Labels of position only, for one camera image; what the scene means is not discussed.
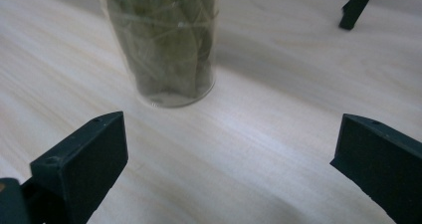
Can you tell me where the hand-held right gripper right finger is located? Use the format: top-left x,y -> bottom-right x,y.
329,113 -> 422,224

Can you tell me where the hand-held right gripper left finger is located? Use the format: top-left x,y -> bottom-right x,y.
29,111 -> 129,224

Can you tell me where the glass jar with dried leaves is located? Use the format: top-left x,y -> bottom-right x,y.
93,0 -> 221,109

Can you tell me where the black shelf with metal legs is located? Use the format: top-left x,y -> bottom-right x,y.
338,0 -> 379,31

